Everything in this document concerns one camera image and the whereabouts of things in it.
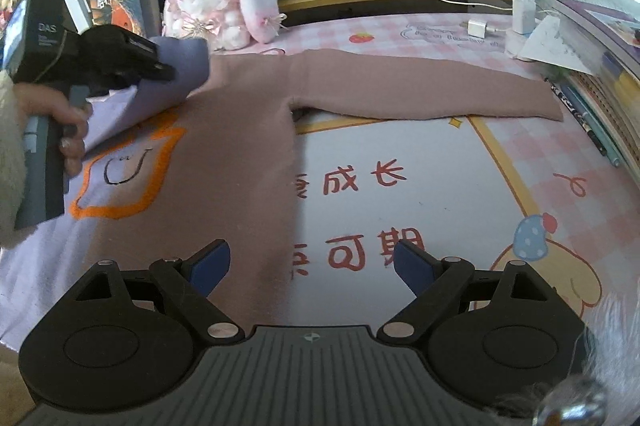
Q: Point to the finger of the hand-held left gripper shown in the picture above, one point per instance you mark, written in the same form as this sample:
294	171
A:
150	58

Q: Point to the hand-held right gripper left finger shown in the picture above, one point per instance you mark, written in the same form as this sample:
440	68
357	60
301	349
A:
212	263

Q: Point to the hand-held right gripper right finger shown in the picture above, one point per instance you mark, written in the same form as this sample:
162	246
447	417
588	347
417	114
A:
412	268

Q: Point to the pink sweater with orange outline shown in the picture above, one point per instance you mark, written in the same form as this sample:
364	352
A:
230	165

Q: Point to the person's left hand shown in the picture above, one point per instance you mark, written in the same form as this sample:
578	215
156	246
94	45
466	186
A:
55	103

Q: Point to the pink white plush rabbit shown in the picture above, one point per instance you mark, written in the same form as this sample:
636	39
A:
215	0

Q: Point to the printed pink checked desk mat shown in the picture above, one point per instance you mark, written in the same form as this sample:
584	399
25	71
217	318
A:
410	135

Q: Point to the black pen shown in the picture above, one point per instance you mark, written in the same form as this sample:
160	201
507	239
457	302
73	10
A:
567	103

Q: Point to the teal pen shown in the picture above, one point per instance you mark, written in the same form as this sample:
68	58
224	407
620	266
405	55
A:
595	130

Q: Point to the white charger plug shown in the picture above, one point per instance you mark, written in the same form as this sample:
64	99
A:
479	27

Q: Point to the white paper sheet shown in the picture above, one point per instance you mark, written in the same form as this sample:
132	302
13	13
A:
552	48

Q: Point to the stack of books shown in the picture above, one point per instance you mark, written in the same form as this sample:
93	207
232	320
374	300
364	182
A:
607	50

